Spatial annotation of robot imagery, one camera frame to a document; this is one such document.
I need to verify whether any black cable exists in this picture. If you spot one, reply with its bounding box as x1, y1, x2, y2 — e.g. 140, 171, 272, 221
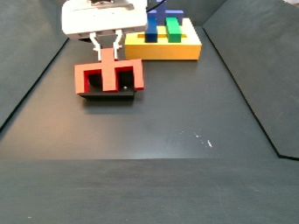
145, 0, 168, 14

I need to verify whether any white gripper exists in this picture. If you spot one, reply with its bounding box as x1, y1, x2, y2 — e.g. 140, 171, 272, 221
61, 0, 146, 61

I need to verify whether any black angle bracket stand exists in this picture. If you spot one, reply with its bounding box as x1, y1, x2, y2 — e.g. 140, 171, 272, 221
80, 71, 136, 101

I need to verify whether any green bar block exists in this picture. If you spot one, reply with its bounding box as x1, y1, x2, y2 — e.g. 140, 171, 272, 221
165, 17, 182, 43

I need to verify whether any purple E-shaped block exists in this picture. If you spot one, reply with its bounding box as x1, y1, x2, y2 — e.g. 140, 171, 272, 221
146, 0, 184, 25

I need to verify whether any red E-shaped block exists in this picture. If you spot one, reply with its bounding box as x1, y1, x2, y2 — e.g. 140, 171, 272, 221
74, 48, 145, 95

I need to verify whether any blue bar block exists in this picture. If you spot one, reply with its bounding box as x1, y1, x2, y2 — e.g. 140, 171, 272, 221
144, 17, 157, 43

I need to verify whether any yellow base board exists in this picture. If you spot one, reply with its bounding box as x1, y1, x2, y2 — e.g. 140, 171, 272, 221
125, 17, 201, 60

